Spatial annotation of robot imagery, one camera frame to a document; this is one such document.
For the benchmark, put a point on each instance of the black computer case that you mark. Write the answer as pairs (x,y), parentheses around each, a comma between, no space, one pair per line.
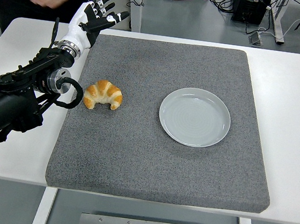
(249,9)

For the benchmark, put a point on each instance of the grey round plate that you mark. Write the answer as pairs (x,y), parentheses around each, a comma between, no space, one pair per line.
(193,117)

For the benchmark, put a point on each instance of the white desk leg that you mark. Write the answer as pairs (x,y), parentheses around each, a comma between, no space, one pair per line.
(278,21)

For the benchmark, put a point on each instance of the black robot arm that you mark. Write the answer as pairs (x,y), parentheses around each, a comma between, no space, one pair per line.
(7,104)

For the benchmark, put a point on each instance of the grey floor pedal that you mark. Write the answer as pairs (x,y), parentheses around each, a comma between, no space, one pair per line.
(256,39)

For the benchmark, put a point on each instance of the golden croissant bread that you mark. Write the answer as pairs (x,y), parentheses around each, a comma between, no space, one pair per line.
(102,92)

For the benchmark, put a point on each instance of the grey speckled foam mat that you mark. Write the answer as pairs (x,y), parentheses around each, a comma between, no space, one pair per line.
(133,156)

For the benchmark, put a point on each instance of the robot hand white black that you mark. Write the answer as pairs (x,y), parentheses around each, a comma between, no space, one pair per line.
(79,32)

